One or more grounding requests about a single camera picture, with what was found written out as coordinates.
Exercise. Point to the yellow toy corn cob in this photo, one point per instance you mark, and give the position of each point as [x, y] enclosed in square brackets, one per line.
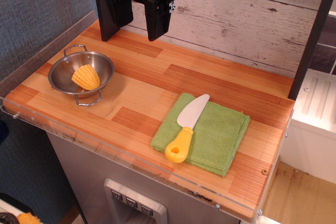
[86, 77]

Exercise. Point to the stainless steel bowl with handles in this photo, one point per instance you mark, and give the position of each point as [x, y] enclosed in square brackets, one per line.
[74, 57]

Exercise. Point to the yellow toy food bottom left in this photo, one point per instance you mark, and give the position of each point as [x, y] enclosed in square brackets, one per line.
[28, 218]

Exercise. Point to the green folded cloth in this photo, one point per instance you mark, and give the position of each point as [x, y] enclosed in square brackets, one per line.
[217, 135]

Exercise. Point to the grey toy fridge cabinet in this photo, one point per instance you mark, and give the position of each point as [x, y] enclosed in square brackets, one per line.
[86, 172]

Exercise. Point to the silver dispenser panel with buttons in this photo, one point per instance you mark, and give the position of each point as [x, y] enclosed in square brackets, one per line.
[129, 206]

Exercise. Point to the white toy sink unit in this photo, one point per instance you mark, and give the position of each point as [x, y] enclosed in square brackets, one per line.
[309, 144]

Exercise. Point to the clear acrylic edge guard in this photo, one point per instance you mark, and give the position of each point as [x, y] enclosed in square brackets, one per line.
[122, 130]

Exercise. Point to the black vertical post left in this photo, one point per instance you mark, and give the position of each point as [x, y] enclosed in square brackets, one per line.
[107, 27]

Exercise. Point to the black vertical post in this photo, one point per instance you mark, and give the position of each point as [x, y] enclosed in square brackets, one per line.
[312, 41]
[107, 27]

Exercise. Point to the toy knife yellow handle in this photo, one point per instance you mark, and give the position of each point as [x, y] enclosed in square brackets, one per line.
[177, 151]

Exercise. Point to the black vertical post right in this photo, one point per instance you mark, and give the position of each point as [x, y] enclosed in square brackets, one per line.
[312, 41]

